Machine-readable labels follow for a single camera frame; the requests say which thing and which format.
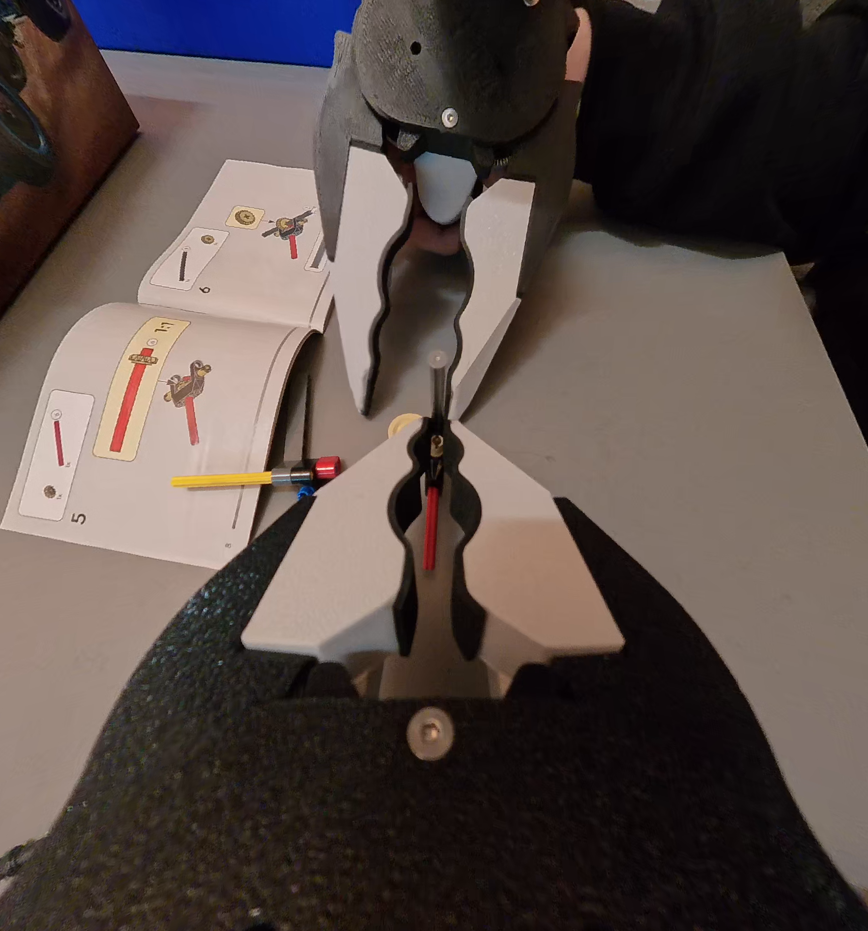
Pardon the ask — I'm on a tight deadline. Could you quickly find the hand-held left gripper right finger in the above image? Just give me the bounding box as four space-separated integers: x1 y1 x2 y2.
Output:
437 418 627 699

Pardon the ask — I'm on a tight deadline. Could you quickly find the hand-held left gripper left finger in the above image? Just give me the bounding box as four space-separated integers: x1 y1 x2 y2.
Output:
241 418 435 699

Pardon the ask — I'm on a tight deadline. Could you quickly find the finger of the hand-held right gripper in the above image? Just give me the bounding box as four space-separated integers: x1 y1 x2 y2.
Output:
331 142 416 418
450 178 539 424

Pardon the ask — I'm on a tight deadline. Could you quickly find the person's right forearm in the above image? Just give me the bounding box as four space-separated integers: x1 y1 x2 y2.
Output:
572 0 868 250

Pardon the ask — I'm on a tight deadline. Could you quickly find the lego set box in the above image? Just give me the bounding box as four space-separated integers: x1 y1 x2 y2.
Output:
0 0 141 357

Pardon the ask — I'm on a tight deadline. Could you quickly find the person's right hand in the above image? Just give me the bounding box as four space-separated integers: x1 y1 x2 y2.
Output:
405 7 594 256

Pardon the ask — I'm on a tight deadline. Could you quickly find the open instruction booklet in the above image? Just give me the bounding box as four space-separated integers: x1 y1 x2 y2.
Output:
0 159 337 570

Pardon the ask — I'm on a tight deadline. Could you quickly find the blue plastic bin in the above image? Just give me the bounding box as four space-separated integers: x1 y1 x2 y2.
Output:
70 0 367 71

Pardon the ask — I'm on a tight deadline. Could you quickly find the person's dark clothing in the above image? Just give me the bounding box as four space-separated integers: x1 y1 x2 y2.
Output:
790 233 868 510

